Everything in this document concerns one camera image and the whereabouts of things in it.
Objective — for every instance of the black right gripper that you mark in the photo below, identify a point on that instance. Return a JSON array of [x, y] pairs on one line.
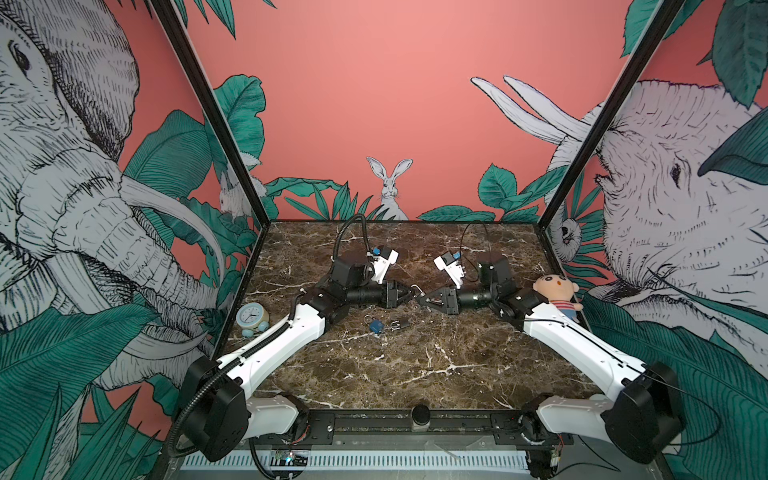
[[438, 306]]

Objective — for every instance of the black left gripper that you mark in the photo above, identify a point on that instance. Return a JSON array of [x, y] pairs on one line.
[[384, 301]]

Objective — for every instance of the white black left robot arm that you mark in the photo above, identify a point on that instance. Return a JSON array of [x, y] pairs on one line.
[[215, 408]]

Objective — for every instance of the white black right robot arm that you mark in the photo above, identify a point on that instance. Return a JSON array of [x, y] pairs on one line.
[[639, 408]]

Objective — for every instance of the small black padlock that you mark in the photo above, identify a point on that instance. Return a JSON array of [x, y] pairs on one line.
[[416, 291]]

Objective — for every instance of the blue padlock with keys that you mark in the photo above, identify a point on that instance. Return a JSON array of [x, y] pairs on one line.
[[378, 327]]

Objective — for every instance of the plush doll striped shirt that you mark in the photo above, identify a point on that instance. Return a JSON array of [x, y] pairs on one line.
[[559, 292]]

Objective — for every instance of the small teal alarm clock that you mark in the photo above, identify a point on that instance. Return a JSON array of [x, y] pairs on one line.
[[253, 319]]

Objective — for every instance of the white ventilated strip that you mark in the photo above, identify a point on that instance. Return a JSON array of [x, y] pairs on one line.
[[419, 460]]

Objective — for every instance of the green circuit board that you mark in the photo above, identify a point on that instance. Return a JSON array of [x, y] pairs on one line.
[[289, 459]]

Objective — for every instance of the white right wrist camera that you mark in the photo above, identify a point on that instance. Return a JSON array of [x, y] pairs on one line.
[[451, 264]]

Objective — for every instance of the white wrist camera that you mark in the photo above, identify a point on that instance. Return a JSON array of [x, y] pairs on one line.
[[382, 258], [451, 264]]

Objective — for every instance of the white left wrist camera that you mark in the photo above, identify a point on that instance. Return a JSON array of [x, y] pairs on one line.
[[382, 258]]

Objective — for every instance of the black knob on rail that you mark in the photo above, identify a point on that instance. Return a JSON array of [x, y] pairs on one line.
[[420, 416]]

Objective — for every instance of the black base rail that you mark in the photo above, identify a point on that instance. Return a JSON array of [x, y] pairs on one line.
[[503, 426]]

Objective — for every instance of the black right corner frame post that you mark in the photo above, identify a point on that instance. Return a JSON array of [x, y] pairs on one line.
[[652, 35]]

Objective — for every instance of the black corner frame post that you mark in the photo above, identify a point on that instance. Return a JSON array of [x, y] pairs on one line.
[[652, 35], [170, 20]]

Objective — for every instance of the black left corner frame post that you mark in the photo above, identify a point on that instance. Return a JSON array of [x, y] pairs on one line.
[[170, 20]]

